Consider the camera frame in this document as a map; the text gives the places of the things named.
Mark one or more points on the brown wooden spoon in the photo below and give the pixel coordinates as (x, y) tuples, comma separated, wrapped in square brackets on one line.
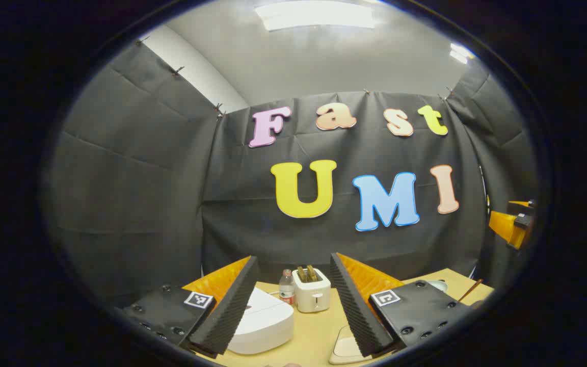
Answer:
[(471, 290)]

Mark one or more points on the clear plastic water bottle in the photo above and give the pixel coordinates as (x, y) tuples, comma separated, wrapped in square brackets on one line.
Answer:
[(287, 290)]

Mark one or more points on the brown toast slice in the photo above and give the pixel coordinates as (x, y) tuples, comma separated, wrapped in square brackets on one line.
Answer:
[(301, 274), (312, 273)]

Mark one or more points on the ceiling light panel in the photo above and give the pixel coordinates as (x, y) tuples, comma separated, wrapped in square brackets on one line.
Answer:
[(314, 15), (460, 53)]

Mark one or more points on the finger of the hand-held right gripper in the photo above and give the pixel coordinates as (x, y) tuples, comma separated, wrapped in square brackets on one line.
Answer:
[(502, 227)]

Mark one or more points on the black backdrop cloth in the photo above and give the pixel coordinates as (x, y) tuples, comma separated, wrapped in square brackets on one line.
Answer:
[(145, 178)]

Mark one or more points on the cream rounded board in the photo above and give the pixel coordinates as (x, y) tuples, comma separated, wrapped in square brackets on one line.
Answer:
[(347, 349)]

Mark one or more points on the cream toaster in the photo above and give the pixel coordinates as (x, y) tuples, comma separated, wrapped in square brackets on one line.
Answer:
[(314, 295)]

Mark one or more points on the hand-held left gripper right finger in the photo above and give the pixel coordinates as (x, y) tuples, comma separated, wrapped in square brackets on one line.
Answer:
[(354, 311)]

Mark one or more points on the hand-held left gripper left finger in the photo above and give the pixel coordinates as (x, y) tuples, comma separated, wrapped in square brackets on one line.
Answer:
[(232, 306)]

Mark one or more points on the white rice cooker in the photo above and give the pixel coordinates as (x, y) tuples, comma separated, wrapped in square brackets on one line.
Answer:
[(268, 321)]

